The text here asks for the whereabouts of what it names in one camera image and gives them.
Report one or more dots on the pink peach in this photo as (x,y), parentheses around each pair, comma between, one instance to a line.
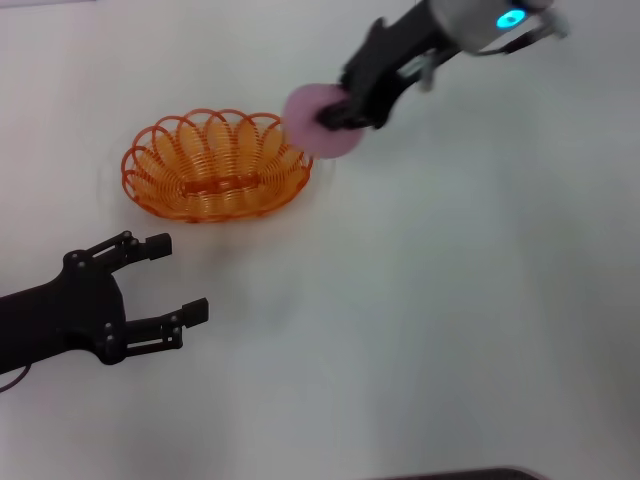
(305,120)

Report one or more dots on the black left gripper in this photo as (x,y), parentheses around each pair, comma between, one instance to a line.
(70,315)

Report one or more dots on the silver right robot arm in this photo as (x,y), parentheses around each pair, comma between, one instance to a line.
(475,20)

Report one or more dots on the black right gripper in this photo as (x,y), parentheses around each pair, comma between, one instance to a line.
(390,65)

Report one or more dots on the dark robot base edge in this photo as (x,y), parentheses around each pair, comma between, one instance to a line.
(465,475)

